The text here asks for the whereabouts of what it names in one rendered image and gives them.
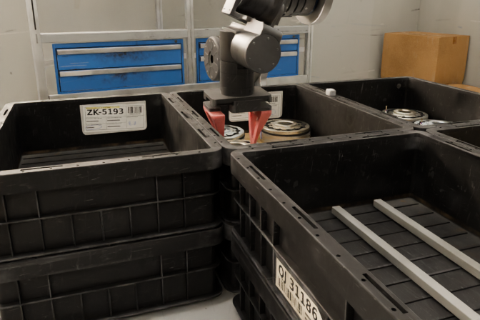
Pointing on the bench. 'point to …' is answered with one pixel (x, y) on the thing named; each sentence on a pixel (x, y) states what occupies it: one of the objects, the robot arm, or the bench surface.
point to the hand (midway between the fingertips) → (236, 143)
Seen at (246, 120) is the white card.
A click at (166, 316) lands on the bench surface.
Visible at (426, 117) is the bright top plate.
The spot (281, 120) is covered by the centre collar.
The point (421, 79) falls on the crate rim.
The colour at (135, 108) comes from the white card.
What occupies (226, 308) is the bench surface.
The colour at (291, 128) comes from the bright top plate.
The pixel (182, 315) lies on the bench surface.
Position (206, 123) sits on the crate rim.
